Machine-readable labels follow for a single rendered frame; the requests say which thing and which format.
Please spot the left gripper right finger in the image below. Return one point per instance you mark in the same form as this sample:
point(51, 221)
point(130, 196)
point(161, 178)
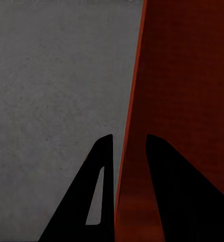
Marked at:
point(191, 208)

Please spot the storage box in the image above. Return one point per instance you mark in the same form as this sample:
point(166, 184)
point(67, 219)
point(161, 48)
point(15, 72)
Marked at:
point(177, 94)

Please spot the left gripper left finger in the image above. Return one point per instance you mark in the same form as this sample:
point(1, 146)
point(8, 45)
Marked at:
point(68, 221)

